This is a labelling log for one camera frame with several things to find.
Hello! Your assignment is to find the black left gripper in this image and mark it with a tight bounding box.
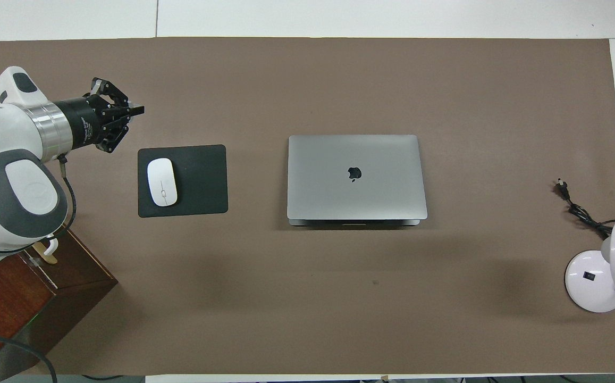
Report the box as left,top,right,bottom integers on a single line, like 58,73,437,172
54,77,145,155

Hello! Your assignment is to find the grey laptop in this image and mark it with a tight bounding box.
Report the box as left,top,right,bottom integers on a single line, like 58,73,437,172
287,134,428,228

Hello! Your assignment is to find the white computer mouse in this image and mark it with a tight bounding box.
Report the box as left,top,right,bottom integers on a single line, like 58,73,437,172
147,158,178,207

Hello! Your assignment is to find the black mouse pad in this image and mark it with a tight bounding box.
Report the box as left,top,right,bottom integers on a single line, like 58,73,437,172
137,144,229,218

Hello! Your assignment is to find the white desk lamp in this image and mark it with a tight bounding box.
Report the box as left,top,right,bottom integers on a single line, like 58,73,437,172
564,219,615,313

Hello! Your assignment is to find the brown table mat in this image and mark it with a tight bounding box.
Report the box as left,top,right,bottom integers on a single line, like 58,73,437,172
0,37,615,376

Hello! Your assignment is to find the dark wooden box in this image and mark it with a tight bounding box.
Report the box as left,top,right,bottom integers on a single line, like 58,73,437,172
0,229,118,383

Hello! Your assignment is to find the black lamp power cable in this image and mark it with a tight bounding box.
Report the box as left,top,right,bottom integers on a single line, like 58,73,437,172
553,179,615,239

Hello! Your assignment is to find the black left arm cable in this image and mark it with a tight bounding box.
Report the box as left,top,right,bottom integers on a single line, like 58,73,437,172
47,153,78,240

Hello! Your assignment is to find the brass handle plate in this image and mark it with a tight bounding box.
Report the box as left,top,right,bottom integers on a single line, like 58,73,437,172
33,242,58,265

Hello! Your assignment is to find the black arm base cable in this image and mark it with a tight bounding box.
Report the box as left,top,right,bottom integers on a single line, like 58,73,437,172
0,331,59,383

